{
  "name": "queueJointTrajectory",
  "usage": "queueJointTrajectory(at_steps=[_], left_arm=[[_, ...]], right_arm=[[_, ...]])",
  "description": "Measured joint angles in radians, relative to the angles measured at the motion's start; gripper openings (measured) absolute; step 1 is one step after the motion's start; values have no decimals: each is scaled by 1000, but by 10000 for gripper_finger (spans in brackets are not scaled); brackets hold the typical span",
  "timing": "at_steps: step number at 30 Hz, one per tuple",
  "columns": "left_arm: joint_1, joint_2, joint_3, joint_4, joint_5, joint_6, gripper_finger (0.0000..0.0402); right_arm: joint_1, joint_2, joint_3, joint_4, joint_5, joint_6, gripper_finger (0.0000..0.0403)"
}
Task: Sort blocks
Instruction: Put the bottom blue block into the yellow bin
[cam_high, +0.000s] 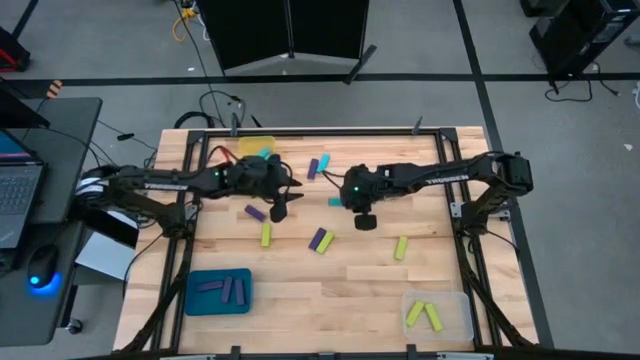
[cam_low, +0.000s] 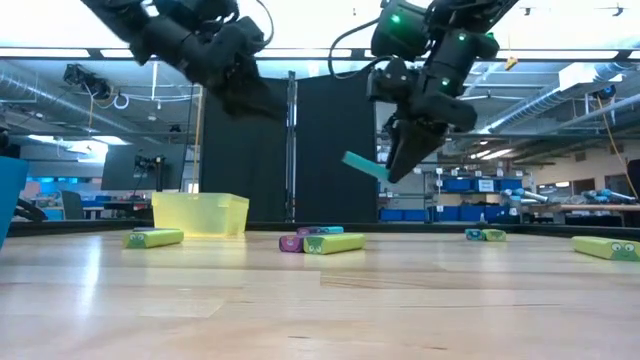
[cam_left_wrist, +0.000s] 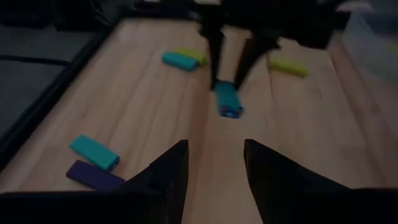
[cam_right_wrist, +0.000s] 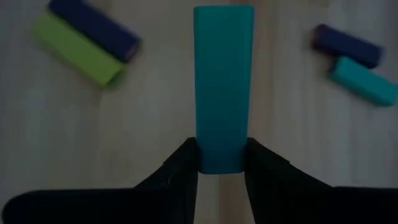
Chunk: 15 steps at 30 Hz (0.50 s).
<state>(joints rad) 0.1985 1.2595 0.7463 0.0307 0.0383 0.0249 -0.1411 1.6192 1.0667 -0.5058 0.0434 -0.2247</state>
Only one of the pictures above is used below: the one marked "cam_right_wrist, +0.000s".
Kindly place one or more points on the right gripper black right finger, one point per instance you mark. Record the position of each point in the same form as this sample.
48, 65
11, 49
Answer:
295, 202

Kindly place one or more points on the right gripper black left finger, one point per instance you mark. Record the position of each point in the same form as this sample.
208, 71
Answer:
140, 205

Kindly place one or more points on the lime green toy block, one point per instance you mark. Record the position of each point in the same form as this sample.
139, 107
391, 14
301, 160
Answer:
77, 53

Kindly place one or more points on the purple toy block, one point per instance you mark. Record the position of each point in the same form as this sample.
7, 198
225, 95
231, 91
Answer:
346, 45
96, 29

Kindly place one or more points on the teal toy block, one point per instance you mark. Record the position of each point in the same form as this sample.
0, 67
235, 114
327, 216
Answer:
224, 87
363, 81

